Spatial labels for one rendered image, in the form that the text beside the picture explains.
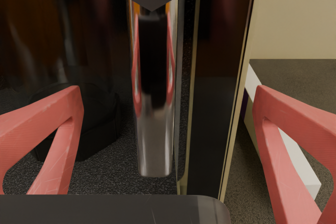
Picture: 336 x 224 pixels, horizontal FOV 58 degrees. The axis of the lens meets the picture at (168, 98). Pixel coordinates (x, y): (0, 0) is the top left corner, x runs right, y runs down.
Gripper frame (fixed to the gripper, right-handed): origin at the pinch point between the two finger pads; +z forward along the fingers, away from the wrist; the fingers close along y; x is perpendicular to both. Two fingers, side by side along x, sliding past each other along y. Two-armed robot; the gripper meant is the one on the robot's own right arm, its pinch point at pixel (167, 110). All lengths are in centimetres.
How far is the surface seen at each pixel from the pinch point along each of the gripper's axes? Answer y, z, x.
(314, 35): -30, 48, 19
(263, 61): -19, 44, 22
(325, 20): -31, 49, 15
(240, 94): -4.4, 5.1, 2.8
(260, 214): -9.8, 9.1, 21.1
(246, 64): -4.4, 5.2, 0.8
